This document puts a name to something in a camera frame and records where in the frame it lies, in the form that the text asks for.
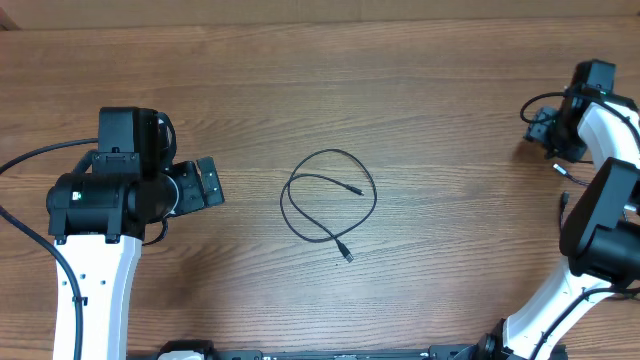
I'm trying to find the black usb cables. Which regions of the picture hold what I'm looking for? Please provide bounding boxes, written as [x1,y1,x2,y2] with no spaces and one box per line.
[279,148,378,264]

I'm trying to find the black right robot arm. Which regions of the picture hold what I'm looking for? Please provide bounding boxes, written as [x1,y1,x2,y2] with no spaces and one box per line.
[455,59,639,360]

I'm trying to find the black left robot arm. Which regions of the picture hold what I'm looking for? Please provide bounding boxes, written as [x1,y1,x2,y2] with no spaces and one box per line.
[46,107,224,359]

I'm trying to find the black right camera cable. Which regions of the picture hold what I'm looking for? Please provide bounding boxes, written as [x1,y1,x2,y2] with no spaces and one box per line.
[518,89,640,360]

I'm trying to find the black camera cable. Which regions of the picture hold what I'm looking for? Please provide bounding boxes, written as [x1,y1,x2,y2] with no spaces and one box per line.
[518,89,640,360]
[0,137,101,360]

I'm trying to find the black left camera cable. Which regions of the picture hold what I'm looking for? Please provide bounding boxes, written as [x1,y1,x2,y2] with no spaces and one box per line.
[0,137,101,360]

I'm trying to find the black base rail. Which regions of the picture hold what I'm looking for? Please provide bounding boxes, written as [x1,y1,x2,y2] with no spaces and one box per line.
[127,339,569,360]

